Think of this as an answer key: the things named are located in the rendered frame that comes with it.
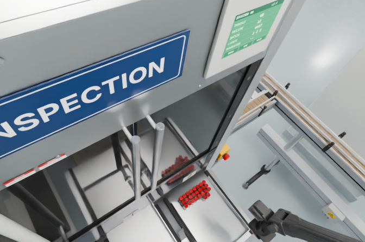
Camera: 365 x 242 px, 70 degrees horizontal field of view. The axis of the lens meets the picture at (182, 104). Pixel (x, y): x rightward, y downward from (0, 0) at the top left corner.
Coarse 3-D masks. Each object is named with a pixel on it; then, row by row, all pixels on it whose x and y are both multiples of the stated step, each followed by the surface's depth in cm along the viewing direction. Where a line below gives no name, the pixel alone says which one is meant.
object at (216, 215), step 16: (208, 176) 147; (176, 208) 137; (192, 208) 138; (208, 208) 139; (224, 208) 140; (192, 224) 134; (208, 224) 135; (224, 224) 136; (240, 224) 137; (208, 240) 130; (224, 240) 131
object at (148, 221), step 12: (132, 216) 132; (144, 216) 133; (156, 216) 134; (120, 228) 128; (132, 228) 129; (144, 228) 130; (156, 228) 130; (168, 228) 128; (120, 240) 125; (132, 240) 126; (144, 240) 127; (156, 240) 127; (168, 240) 128
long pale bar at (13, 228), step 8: (0, 216) 41; (0, 224) 41; (8, 224) 43; (16, 224) 46; (0, 232) 42; (8, 232) 44; (16, 232) 46; (24, 232) 49; (32, 232) 53; (16, 240) 49; (24, 240) 50; (32, 240) 53; (40, 240) 57; (48, 240) 63
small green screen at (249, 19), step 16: (240, 0) 46; (256, 0) 50; (272, 0) 53; (288, 0) 58; (224, 16) 47; (240, 16) 50; (256, 16) 54; (272, 16) 58; (224, 32) 51; (240, 32) 55; (256, 32) 59; (272, 32) 65; (224, 48) 56; (240, 48) 60; (256, 48) 66; (208, 64) 58; (224, 64) 62
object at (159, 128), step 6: (150, 120) 59; (156, 126) 55; (162, 126) 55; (156, 132) 56; (162, 132) 56; (156, 138) 58; (162, 138) 59; (156, 144) 60; (156, 150) 63; (156, 156) 65; (156, 162) 68; (144, 168) 87; (156, 168) 72; (156, 174) 76; (150, 180) 85; (156, 180) 81; (150, 186) 85
